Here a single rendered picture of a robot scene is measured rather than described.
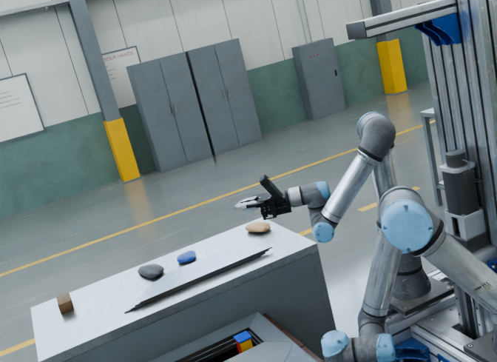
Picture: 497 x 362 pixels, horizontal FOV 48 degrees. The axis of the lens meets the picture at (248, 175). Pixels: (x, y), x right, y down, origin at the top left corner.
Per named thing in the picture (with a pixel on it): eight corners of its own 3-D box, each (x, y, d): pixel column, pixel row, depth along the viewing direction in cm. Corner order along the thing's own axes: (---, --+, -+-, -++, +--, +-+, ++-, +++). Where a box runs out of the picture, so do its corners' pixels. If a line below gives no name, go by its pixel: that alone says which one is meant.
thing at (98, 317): (41, 370, 218) (38, 362, 217) (32, 314, 272) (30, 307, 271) (318, 250, 264) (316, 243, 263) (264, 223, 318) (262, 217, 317)
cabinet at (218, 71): (216, 155, 1025) (188, 50, 976) (208, 152, 1069) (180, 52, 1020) (263, 140, 1057) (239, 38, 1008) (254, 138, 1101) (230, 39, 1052)
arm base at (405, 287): (413, 275, 214) (408, 251, 211) (439, 288, 200) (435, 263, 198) (380, 289, 209) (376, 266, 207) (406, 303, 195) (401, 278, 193)
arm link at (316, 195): (332, 203, 207) (328, 183, 205) (303, 210, 208) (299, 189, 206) (330, 198, 215) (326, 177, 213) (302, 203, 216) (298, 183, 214)
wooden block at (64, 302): (74, 309, 256) (71, 300, 255) (61, 314, 254) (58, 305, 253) (72, 300, 267) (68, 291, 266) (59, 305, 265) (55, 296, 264)
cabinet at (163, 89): (162, 173, 991) (130, 65, 942) (156, 169, 1035) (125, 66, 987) (213, 156, 1023) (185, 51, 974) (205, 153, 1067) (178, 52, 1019)
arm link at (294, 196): (299, 191, 206) (297, 182, 214) (287, 194, 207) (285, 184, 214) (303, 209, 209) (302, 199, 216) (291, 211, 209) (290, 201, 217)
